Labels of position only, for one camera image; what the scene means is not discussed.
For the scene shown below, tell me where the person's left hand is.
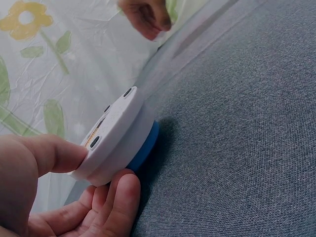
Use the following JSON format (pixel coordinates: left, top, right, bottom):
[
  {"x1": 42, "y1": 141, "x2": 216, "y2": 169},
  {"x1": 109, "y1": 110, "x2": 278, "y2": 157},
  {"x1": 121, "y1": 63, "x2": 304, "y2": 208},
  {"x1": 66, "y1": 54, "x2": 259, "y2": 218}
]
[{"x1": 0, "y1": 133, "x2": 141, "y2": 237}]

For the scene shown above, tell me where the person's right hand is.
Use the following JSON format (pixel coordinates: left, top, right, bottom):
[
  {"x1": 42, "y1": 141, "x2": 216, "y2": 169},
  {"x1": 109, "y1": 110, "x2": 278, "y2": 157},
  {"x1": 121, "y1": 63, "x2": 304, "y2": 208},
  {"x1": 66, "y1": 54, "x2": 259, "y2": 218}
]
[{"x1": 117, "y1": 0, "x2": 172, "y2": 41}]

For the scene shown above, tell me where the white and blue round device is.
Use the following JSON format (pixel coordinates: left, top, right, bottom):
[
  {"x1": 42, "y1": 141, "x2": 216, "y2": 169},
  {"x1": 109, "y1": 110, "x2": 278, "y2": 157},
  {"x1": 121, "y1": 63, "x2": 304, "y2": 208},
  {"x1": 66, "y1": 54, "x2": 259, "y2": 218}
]
[{"x1": 68, "y1": 86, "x2": 159, "y2": 187}]

